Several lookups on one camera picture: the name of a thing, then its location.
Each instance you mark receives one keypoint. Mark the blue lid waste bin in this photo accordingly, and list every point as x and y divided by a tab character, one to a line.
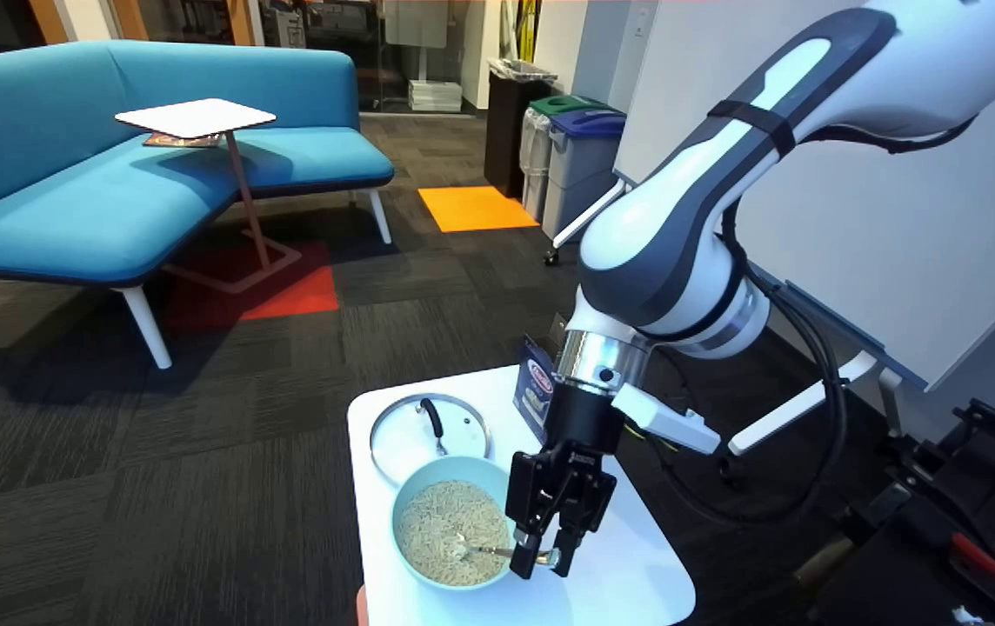
587	169

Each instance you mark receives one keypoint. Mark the dark blue food box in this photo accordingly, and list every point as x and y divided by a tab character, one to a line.
535	389

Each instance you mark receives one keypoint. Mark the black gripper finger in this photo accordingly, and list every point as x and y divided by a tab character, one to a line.
568	541
526	541

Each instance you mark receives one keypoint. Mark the red black clamp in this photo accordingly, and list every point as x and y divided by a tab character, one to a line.
980	555

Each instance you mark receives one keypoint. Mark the long blue sofa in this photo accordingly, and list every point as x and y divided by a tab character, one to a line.
57	209

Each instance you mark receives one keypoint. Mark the green lid waste bin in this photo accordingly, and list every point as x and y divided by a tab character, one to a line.
535	157

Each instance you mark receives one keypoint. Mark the black waste bin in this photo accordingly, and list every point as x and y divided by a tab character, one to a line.
511	126

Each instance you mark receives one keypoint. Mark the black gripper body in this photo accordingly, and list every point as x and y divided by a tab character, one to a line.
578	464

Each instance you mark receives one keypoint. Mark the black equipment cart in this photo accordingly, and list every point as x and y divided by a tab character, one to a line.
928	580

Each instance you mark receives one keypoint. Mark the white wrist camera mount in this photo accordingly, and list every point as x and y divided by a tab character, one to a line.
672	420

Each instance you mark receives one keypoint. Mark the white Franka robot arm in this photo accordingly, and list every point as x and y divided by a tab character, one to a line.
660	245

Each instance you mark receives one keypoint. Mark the white side table red base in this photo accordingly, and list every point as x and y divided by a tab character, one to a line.
195	118

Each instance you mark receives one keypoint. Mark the white storage box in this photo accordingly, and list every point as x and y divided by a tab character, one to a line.
437	94

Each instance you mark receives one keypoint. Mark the white side table orange base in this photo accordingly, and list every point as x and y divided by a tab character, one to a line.
638	570

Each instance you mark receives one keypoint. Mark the light blue bowl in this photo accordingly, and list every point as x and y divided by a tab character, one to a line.
430	525

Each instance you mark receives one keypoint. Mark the white board panel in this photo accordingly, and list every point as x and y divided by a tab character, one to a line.
928	257

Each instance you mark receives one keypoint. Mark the metal spoon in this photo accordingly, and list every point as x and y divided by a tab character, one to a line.
486	552

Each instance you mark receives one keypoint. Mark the round glass pot lid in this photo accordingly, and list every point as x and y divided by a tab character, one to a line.
405	436

